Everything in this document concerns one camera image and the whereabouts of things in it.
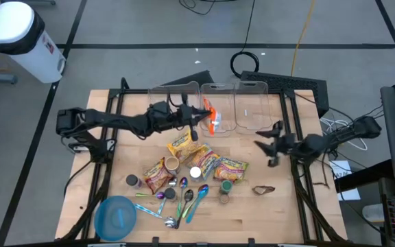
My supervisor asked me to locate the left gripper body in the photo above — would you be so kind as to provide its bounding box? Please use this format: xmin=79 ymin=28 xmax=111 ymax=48
xmin=169 ymin=104 xmax=199 ymax=130

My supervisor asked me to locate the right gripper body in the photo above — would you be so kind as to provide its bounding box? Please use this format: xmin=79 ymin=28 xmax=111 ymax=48
xmin=267 ymin=132 xmax=302 ymax=168

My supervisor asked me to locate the orange white ramen packet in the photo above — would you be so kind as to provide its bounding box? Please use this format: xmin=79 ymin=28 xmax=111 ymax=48
xmin=203 ymin=97 xmax=222 ymax=137

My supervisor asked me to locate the tan lid seasoning jar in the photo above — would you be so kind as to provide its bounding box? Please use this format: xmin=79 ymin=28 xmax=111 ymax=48
xmin=164 ymin=156 xmax=181 ymax=175

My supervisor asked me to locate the white lid bagel seasoning jar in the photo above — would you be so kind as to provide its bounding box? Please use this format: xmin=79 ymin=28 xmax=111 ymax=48
xmin=189 ymin=166 xmax=202 ymax=182

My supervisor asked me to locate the green lime ramen packet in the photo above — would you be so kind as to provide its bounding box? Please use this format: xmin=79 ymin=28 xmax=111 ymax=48
xmin=213 ymin=156 xmax=250 ymax=183

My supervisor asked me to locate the green lid spice jar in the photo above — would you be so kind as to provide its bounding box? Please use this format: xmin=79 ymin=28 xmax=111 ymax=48
xmin=219 ymin=179 xmax=234 ymax=195

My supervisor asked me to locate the red ramen packet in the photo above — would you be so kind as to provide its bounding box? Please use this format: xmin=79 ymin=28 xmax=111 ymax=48
xmin=143 ymin=157 xmax=173 ymax=195

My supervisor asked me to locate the black lid orange spice jar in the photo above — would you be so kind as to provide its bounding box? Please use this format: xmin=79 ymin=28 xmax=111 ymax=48
xmin=163 ymin=187 xmax=177 ymax=201

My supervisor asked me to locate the iridescent rainbow metal spoon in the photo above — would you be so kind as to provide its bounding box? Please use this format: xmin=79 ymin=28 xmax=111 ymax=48
xmin=182 ymin=197 xmax=199 ymax=219
xmin=176 ymin=176 xmax=189 ymax=220

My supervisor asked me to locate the black lid purple label jar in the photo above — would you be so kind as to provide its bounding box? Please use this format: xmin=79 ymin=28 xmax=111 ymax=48
xmin=125 ymin=174 xmax=143 ymax=189

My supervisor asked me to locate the clear plastic bin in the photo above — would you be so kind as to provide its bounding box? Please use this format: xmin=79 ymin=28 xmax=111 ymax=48
xmin=234 ymin=80 xmax=274 ymax=135
xmin=200 ymin=83 xmax=237 ymax=138
xmin=148 ymin=81 xmax=202 ymax=132

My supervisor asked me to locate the black flat panel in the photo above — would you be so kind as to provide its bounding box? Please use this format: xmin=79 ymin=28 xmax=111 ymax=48
xmin=161 ymin=70 xmax=215 ymax=91

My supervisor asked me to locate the brown torn tape piece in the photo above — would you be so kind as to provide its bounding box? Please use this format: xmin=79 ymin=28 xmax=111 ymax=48
xmin=251 ymin=185 xmax=276 ymax=196

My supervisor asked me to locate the white paper sheet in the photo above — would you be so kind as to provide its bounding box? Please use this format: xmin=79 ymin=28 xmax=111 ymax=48
xmin=337 ymin=187 xmax=361 ymax=202
xmin=328 ymin=160 xmax=353 ymax=181

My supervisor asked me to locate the black metal spoon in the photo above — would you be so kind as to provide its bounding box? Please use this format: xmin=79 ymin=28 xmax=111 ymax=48
xmin=175 ymin=189 xmax=195 ymax=230

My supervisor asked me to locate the blue plastic bowl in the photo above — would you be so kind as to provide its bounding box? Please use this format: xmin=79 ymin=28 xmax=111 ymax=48
xmin=93 ymin=195 xmax=138 ymax=242

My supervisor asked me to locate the white trash bin black liner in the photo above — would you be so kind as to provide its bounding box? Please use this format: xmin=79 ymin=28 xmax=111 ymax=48
xmin=0 ymin=1 xmax=67 ymax=84

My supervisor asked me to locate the black aluminium table frame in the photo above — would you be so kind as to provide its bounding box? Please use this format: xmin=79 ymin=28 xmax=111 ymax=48
xmin=60 ymin=77 xmax=348 ymax=246

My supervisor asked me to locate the white cable bundle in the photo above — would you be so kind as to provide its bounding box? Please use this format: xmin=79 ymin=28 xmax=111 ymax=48
xmin=320 ymin=116 xmax=369 ymax=152

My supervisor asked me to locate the silver spoon with blue handle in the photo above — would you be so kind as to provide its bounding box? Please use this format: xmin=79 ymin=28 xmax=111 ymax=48
xmin=156 ymin=176 xmax=178 ymax=215

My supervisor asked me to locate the black coiled cable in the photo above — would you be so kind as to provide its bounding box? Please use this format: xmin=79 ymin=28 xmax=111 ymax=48
xmin=230 ymin=0 xmax=261 ymax=79

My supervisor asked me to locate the purple spoon with green handle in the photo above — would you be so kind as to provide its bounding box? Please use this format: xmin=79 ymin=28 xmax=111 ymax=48
xmin=135 ymin=191 xmax=166 ymax=200

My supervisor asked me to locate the yellow cable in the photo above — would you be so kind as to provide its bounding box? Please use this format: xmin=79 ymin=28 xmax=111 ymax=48
xmin=289 ymin=0 xmax=317 ymax=77

